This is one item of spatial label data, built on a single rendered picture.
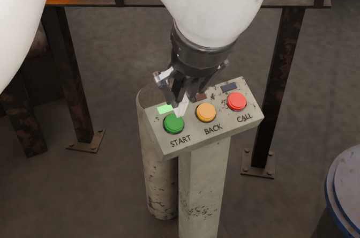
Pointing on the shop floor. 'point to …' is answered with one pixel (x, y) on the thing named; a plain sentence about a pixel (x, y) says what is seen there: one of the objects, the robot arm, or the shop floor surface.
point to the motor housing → (24, 102)
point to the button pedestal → (202, 157)
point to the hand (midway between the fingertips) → (180, 103)
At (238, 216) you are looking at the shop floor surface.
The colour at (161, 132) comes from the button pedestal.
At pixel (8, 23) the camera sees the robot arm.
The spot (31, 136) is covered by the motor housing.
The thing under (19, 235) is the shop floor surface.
